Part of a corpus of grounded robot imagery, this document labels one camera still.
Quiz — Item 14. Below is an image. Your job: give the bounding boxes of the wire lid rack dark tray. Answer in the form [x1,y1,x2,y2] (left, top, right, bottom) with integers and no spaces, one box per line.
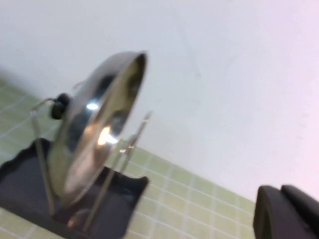
[0,81,153,239]

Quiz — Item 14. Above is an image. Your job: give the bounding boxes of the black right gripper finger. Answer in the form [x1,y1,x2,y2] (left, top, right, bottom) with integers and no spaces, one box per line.
[253,184,319,239]

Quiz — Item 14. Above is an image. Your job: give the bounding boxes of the green checked table cloth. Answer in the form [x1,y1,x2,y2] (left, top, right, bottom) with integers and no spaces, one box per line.
[0,77,256,239]

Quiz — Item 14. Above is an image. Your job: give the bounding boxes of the steel pot lid black knob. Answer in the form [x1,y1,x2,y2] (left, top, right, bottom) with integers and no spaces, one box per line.
[48,51,149,207]

